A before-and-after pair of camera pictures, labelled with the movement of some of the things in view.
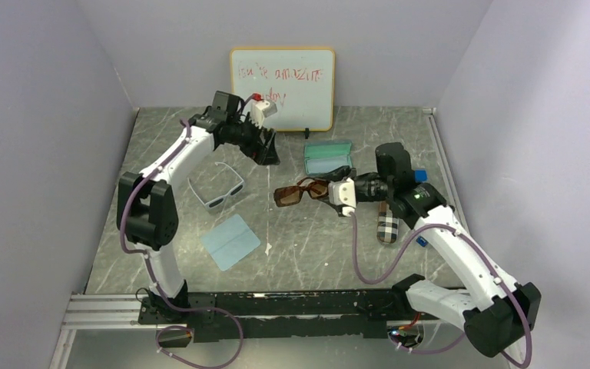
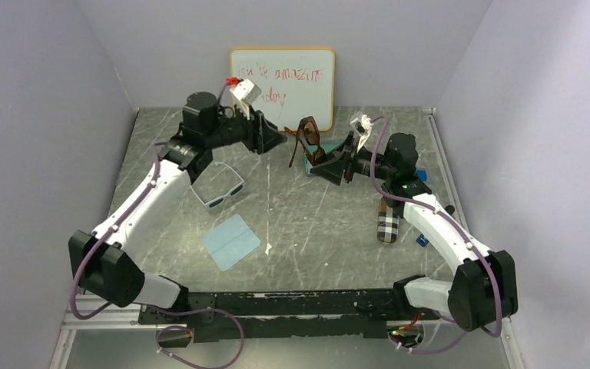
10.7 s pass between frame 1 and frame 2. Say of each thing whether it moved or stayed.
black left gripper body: stayed
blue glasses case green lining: stayed
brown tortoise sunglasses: moved
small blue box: stayed
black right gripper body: moved
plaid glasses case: stayed
